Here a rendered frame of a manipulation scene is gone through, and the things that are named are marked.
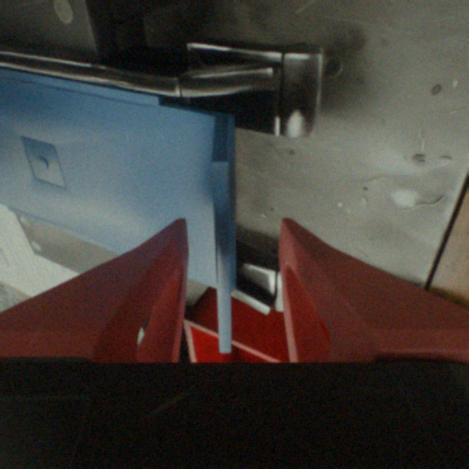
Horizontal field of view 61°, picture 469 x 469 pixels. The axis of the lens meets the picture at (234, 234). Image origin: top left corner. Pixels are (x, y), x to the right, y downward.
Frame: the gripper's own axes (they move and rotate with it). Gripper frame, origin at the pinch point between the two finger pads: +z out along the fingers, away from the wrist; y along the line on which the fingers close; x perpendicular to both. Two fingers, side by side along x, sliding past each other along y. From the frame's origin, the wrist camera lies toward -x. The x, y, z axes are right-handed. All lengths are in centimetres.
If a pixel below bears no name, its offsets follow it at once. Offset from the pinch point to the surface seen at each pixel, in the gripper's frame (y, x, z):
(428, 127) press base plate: -8.5, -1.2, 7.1
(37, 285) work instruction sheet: 25.6, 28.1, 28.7
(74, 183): 6.7, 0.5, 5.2
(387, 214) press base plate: -8.0, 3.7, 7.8
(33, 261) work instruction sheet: 24.2, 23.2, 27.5
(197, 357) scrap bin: 2.6, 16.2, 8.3
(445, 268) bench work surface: -11.1, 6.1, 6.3
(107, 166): 4.8, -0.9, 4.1
